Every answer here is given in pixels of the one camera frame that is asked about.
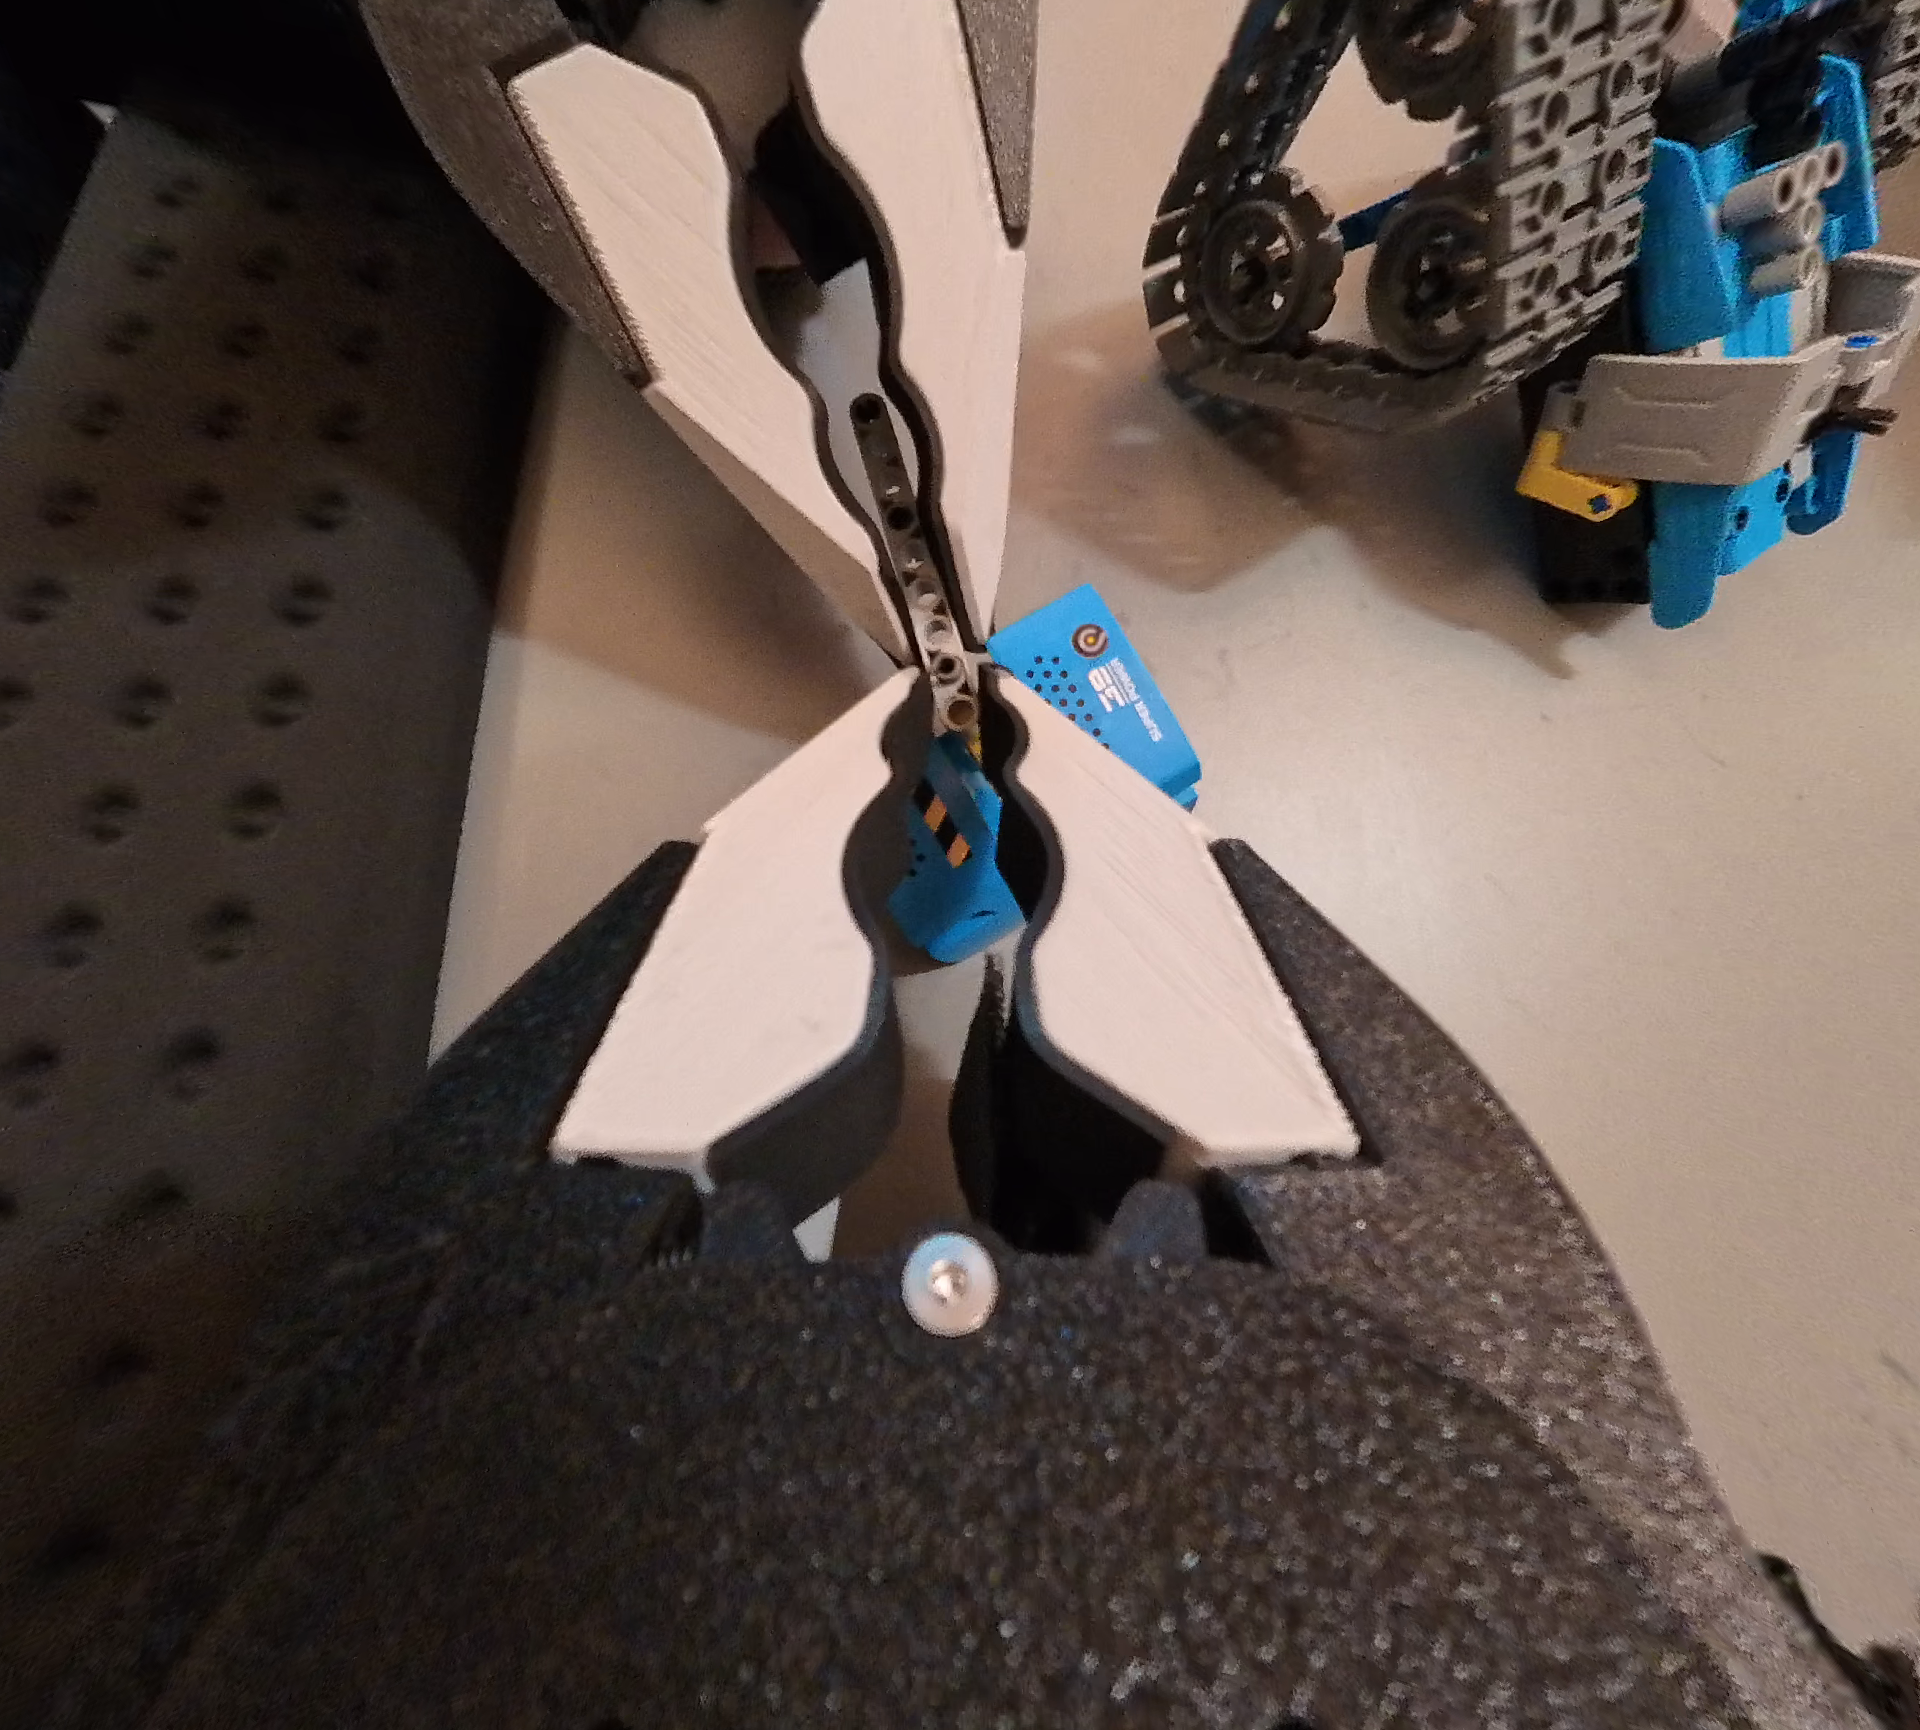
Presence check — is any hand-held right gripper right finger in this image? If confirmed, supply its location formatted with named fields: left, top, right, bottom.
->
left=981, top=678, right=1361, bottom=1181

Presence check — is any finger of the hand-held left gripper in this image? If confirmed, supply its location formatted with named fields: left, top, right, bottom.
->
left=505, top=44, right=909, bottom=669
left=792, top=0, right=1031, bottom=655

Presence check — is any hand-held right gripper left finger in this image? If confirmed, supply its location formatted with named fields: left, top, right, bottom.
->
left=552, top=669, right=933, bottom=1189

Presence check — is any blue curved panels beam assembly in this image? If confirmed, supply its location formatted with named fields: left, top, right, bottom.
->
left=846, top=395, right=1211, bottom=967

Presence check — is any blue grey tracked toy robot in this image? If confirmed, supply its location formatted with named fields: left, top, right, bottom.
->
left=1142, top=0, right=1920, bottom=631

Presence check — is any grey desk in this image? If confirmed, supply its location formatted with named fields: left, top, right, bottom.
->
left=434, top=0, right=1920, bottom=1657

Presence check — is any black dimpled pad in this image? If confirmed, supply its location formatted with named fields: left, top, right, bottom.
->
left=0, top=102, right=564, bottom=1313

